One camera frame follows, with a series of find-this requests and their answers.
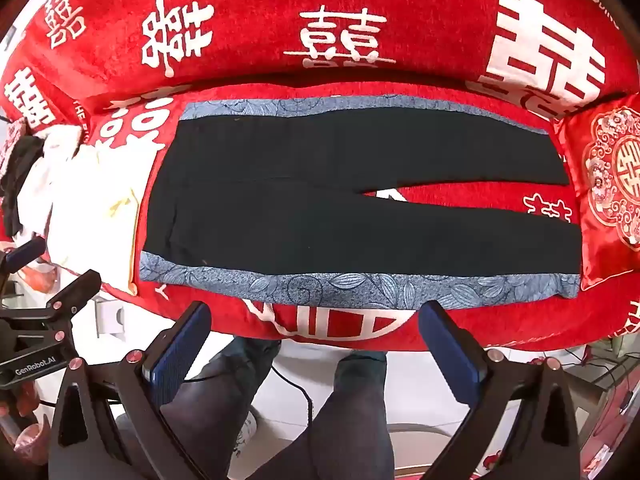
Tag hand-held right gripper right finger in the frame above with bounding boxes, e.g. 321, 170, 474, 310
419, 301, 596, 480

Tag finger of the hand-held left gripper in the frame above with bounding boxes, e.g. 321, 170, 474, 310
0, 236, 48, 281
0, 269, 102, 352

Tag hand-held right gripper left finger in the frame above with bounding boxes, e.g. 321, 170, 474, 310
47, 301, 212, 480

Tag black pants with blue stripes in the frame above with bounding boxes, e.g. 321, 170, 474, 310
139, 95, 583, 311

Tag person's left leg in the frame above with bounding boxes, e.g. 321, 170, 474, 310
117, 337, 281, 480

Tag person's leg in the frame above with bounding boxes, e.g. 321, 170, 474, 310
245, 350, 396, 480
117, 337, 281, 480

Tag dark cloth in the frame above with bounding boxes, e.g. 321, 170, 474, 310
0, 135, 47, 241

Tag white cloth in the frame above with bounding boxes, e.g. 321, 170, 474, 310
20, 125, 166, 296

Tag white shoe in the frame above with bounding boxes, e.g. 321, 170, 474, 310
232, 407, 260, 458

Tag person's right leg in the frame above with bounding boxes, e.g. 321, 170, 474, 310
245, 350, 396, 480

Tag red embroidered cushion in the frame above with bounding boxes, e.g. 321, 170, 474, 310
552, 92, 640, 291

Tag red printed cloth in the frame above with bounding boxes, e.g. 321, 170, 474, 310
0, 0, 640, 353

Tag black cable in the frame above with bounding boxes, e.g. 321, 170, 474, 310
182, 365, 315, 423

